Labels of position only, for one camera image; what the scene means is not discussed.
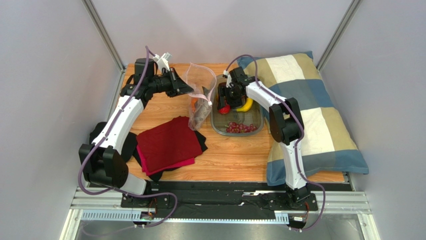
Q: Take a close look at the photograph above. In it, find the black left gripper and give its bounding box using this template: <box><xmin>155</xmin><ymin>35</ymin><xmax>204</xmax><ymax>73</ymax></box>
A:
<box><xmin>148</xmin><ymin>67</ymin><xmax>194</xmax><ymax>98</ymax></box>

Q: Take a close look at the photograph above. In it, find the clear zip top bag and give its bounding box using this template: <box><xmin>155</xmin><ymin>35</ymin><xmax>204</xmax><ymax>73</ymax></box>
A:
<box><xmin>183</xmin><ymin>63</ymin><xmax>217</xmax><ymax>131</ymax></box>

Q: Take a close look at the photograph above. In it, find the grey toy fish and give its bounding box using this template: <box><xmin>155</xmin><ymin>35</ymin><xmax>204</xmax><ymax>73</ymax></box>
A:
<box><xmin>191</xmin><ymin>86</ymin><xmax>215</xmax><ymax>129</ymax></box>

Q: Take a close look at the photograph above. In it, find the yellow banana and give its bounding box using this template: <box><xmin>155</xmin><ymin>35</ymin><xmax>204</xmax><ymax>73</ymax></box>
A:
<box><xmin>236</xmin><ymin>97</ymin><xmax>254</xmax><ymax>113</ymax></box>

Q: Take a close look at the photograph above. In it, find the red grape bunch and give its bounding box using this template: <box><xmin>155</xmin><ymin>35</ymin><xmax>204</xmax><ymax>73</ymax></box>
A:
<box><xmin>225</xmin><ymin>122</ymin><xmax>258</xmax><ymax>134</ymax></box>

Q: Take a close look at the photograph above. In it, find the red strawberry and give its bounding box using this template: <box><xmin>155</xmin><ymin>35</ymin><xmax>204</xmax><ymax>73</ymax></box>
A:
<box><xmin>217</xmin><ymin>104</ymin><xmax>231</xmax><ymax>115</ymax></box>

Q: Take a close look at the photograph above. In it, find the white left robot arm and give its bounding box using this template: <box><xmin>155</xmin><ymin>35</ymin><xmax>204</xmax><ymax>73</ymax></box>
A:
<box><xmin>77</xmin><ymin>54</ymin><xmax>193</xmax><ymax>197</ymax></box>

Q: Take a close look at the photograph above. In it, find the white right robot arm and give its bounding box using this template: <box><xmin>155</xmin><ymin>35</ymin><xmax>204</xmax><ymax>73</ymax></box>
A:
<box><xmin>218</xmin><ymin>67</ymin><xmax>311</xmax><ymax>209</ymax></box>

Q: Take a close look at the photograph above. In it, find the clear plastic food tray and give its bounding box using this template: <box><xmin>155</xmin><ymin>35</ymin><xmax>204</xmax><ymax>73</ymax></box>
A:
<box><xmin>210</xmin><ymin>74</ymin><xmax>264</xmax><ymax>137</ymax></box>

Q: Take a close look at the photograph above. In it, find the dark red folded cloth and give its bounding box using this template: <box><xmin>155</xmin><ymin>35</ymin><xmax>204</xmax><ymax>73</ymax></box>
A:
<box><xmin>136</xmin><ymin>116</ymin><xmax>203</xmax><ymax>171</ymax></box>

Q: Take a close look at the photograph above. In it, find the plaid pillow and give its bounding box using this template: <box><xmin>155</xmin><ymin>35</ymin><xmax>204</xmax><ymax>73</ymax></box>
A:
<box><xmin>237</xmin><ymin>51</ymin><xmax>369</xmax><ymax>176</ymax></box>

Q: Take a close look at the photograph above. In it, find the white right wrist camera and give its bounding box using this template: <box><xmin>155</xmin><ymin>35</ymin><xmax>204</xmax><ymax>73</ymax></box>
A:
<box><xmin>223</xmin><ymin>70</ymin><xmax>232</xmax><ymax>88</ymax></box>

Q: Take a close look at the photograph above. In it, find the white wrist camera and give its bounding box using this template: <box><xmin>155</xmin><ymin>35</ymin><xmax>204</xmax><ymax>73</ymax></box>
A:
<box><xmin>153</xmin><ymin>52</ymin><xmax>172</xmax><ymax>74</ymax></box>
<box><xmin>223</xmin><ymin>70</ymin><xmax>232</xmax><ymax>88</ymax></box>

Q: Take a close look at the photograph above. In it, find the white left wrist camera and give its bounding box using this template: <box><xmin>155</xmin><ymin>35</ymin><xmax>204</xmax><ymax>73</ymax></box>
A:
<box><xmin>153</xmin><ymin>52</ymin><xmax>172</xmax><ymax>74</ymax></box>

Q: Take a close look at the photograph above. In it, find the left aluminium corner post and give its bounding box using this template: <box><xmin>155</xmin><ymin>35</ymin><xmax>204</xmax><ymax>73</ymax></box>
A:
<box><xmin>82</xmin><ymin>0</ymin><xmax>126</xmax><ymax>73</ymax></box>

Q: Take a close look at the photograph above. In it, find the aluminium corner post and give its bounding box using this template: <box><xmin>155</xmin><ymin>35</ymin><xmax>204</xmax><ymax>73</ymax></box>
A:
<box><xmin>82</xmin><ymin>0</ymin><xmax>126</xmax><ymax>73</ymax></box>
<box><xmin>316</xmin><ymin>0</ymin><xmax>363</xmax><ymax>72</ymax></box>

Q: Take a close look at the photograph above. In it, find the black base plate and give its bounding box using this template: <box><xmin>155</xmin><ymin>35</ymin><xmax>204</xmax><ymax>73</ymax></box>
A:
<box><xmin>112</xmin><ymin>179</ymin><xmax>354</xmax><ymax>221</ymax></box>

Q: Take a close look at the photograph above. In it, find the right aluminium corner post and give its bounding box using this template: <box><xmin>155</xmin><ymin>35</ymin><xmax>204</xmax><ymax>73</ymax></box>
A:
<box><xmin>316</xmin><ymin>0</ymin><xmax>363</xmax><ymax>72</ymax></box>

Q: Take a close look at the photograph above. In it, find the aluminium frame rail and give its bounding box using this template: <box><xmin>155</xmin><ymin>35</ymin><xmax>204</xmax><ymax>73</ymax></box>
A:
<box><xmin>60</xmin><ymin>182</ymin><xmax>380</xmax><ymax>240</ymax></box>

